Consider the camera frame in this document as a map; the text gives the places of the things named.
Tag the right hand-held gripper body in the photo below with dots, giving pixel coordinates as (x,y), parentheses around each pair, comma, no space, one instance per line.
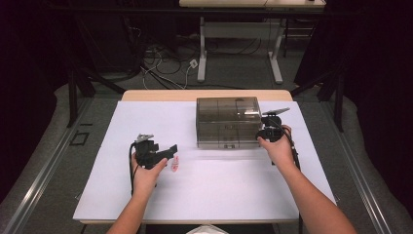
(274,130)

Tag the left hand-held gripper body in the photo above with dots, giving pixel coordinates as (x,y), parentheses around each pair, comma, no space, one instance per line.
(146,152)

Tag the red and white packet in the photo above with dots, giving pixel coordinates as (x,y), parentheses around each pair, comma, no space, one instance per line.
(175,163)

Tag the smoky clear drawer cabinet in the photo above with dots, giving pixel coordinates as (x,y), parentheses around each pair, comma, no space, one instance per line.
(227,113)

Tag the person's right hand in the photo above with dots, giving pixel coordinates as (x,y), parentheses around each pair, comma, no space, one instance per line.
(281,152)

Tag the person's left hand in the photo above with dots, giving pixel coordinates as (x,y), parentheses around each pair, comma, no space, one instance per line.
(144,180)

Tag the white table mat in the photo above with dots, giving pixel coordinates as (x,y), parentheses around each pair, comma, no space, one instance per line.
(211,191)

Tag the black metal stand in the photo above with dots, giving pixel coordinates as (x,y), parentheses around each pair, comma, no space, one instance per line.
(339,104)
(72,97)

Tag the white desk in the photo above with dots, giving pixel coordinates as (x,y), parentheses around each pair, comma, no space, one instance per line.
(240,31)

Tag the dark curtain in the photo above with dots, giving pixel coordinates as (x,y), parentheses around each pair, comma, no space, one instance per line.
(376,81)
(22,81)

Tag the black metal crossbar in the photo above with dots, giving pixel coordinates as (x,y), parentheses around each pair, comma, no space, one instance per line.
(130,11)

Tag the metal floor rail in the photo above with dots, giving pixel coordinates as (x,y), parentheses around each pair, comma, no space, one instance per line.
(48,162)
(354,162)

